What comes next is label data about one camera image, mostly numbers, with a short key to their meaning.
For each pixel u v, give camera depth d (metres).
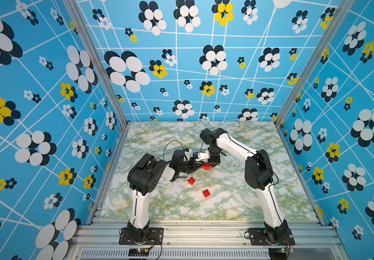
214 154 0.82
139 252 0.72
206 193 0.86
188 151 0.94
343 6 0.68
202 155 0.86
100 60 0.87
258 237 0.73
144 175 0.55
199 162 0.91
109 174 0.98
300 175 0.98
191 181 0.91
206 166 0.93
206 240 0.74
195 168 0.87
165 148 1.05
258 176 0.57
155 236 0.73
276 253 0.71
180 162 0.83
